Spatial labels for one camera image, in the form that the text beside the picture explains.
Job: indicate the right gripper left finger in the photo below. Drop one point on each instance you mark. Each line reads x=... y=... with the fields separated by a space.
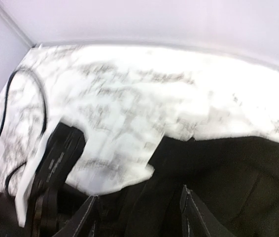
x=82 y=221

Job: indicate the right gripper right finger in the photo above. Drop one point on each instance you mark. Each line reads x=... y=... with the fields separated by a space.
x=197 y=220

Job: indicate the black long sleeve shirt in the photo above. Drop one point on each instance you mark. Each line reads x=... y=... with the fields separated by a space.
x=236 y=178

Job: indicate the left aluminium frame post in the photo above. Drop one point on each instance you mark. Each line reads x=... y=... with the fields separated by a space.
x=14 y=27

